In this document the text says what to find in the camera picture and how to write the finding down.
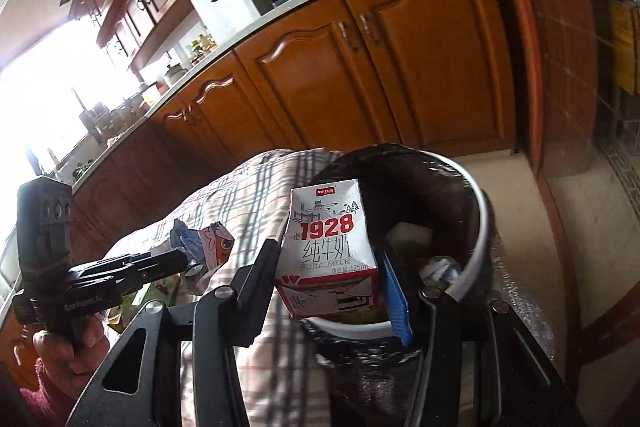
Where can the sauce bottle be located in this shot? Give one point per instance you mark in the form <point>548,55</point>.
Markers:
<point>195,49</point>
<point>210,39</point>
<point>203,43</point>

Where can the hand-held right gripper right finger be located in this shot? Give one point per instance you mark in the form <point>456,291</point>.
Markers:
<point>400,307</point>

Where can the yellow bag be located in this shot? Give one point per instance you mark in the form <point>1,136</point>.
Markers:
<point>625,52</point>

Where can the person's left hand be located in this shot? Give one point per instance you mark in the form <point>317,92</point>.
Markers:
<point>60,352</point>

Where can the wooden door frame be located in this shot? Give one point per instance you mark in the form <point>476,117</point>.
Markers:
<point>550,57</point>

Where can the plaid tablecloth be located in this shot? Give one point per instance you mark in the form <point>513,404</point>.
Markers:
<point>250,202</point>

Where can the white bin with black bag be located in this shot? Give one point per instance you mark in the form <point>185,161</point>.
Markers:
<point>425,187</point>

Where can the ceramic jar with lid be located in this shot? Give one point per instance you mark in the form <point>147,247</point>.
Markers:
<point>175,74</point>

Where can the person's left forearm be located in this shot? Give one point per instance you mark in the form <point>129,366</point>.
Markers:
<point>45,402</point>

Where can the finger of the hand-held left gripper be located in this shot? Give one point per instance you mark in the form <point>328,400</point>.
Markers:
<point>195,270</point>
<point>130,264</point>

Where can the wooden lower cabinets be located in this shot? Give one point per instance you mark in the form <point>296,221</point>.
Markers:
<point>400,72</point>

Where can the wooden chair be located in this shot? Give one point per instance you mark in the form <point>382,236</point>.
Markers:
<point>610,332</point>

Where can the white kitchen countertop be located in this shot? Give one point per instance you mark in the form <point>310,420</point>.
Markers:
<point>220,49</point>

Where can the white and blue paper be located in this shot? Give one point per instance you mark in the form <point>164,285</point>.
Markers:
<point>440,272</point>

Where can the red and white milk carton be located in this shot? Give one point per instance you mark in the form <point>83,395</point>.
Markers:
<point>325,232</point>

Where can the kitchen window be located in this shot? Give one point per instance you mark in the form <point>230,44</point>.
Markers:
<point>50,107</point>

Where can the printed paper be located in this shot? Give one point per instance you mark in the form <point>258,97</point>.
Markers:
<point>210,242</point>

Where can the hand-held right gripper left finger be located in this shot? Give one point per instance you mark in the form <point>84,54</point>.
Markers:
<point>255,302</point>

